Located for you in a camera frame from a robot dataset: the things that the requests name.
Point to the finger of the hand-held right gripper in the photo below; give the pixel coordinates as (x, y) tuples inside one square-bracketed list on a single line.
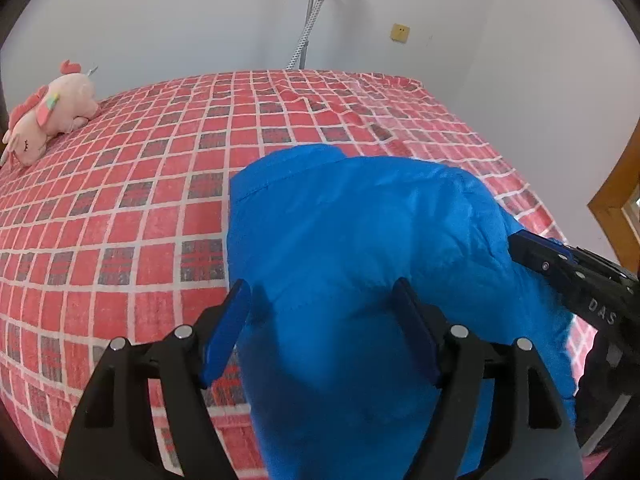
[(535, 255)]

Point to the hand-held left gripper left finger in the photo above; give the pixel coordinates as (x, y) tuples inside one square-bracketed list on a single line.
[(227, 330)]

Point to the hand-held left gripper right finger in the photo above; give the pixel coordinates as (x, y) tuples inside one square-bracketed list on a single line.
[(417, 332)]

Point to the blue padded jacket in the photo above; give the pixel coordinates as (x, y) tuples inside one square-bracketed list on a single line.
[(360, 230)]

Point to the red checked bed sheet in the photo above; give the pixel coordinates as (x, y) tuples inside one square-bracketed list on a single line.
[(125, 200)]

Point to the pink unicorn plush toy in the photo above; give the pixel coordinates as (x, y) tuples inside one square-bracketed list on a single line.
[(45, 115)]

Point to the brown wooden frame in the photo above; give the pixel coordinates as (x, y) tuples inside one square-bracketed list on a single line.
[(612, 195)]

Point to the yellow wall socket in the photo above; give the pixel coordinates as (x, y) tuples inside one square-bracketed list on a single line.
[(399, 32)]

